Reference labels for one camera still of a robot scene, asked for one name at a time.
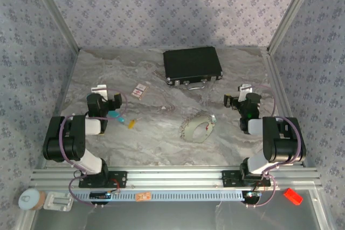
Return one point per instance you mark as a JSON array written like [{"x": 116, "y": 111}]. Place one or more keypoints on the black briefcase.
[{"x": 191, "y": 63}]

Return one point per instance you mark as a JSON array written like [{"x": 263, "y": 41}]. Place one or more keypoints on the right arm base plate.
[{"x": 229, "y": 178}]

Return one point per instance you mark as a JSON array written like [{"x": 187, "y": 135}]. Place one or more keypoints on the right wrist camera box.
[{"x": 244, "y": 88}]

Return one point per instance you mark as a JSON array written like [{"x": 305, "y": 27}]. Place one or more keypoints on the aluminium frame post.
[
  {"x": 292, "y": 12},
  {"x": 56, "y": 12}
]

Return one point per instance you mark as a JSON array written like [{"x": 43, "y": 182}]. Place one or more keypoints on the left circuit board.
[{"x": 101, "y": 195}]

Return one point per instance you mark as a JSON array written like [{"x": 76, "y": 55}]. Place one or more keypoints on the small matchbox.
[{"x": 139, "y": 91}]

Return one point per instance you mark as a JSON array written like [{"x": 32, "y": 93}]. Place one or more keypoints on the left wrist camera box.
[{"x": 99, "y": 90}]

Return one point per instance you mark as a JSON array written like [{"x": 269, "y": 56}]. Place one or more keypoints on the yellow capped key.
[{"x": 131, "y": 124}]

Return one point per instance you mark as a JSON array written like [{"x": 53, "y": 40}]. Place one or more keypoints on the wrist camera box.
[
  {"x": 244, "y": 88},
  {"x": 99, "y": 90}
]

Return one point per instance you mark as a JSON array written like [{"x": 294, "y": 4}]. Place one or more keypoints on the aluminium side rail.
[
  {"x": 283, "y": 94},
  {"x": 71, "y": 65}
]

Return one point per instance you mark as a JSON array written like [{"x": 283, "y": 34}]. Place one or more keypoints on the white tape roll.
[{"x": 29, "y": 199}]

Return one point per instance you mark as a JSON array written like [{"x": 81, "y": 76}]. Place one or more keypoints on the orange label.
[{"x": 143, "y": 196}]

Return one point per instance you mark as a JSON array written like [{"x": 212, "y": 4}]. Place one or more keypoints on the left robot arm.
[{"x": 64, "y": 138}]

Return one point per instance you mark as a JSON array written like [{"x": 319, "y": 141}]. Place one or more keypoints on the right circuit board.
[{"x": 252, "y": 194}]

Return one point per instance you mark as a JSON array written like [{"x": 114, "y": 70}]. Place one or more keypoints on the circuit board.
[
  {"x": 252, "y": 194},
  {"x": 101, "y": 195}
]

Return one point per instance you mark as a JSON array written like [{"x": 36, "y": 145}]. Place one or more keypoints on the metal bracket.
[{"x": 58, "y": 201}]

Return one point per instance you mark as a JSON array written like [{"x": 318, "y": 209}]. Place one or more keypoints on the teal cylindrical tube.
[{"x": 120, "y": 119}]

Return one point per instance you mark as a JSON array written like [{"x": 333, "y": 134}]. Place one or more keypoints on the aluminium mounting rail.
[{"x": 175, "y": 178}]

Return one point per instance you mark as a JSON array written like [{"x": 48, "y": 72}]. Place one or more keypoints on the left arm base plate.
[{"x": 118, "y": 178}]

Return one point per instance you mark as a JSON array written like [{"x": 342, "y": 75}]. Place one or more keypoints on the red plastic block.
[{"x": 293, "y": 196}]

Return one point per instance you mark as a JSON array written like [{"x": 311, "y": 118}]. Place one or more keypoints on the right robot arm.
[{"x": 283, "y": 143}]

